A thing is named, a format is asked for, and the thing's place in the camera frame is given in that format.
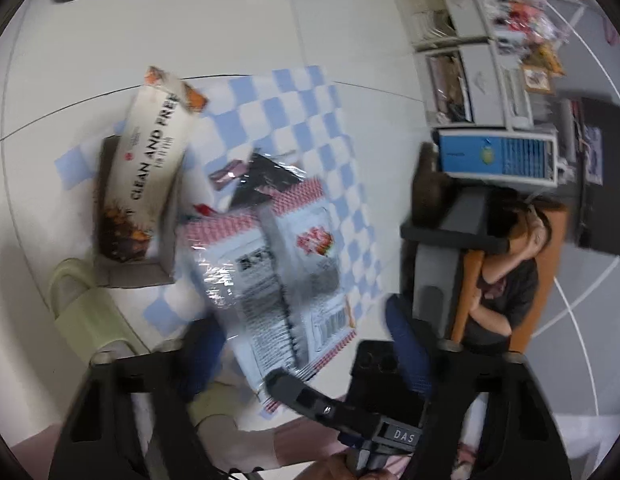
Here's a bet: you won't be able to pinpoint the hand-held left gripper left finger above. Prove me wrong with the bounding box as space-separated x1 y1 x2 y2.
47 317 227 480

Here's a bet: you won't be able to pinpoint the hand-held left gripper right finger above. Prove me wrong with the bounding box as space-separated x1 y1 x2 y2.
385 294 573 480

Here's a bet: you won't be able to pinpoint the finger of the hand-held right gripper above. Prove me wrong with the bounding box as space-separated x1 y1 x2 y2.
265 367 386 441

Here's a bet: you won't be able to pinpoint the brown cardboard box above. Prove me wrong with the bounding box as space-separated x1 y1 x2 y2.
92 135 183 288

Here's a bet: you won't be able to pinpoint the red checkered snack packet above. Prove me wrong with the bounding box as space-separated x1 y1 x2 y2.
182 177 358 413

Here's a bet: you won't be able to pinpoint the person's right hand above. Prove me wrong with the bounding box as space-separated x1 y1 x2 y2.
310 452 386 480

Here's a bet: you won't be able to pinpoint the person's pink pants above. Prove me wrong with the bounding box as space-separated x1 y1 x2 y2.
20 422 341 480

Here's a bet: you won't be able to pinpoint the grey desk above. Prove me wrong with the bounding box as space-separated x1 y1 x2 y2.
400 182 511 346

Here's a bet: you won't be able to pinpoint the light green plastic chair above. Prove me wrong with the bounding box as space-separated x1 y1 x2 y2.
47 257 151 366

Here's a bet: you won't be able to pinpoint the brown bag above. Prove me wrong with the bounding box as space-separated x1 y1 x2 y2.
410 142 458 226

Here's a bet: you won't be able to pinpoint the small purple wrapped candy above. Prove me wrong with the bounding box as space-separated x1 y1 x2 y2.
209 157 251 188

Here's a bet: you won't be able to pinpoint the black snack packet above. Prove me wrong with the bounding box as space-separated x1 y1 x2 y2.
227 152 308 211

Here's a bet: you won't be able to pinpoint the long white printed box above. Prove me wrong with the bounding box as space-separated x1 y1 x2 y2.
97 66 208 266

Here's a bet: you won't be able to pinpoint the blue white air cooler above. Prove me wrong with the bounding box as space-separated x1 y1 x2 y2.
437 127 561 188

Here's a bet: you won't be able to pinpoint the black monitor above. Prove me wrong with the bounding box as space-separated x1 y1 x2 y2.
575 95 620 258

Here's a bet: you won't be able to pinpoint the blue white checkered mat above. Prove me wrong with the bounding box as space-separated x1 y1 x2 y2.
55 65 386 336

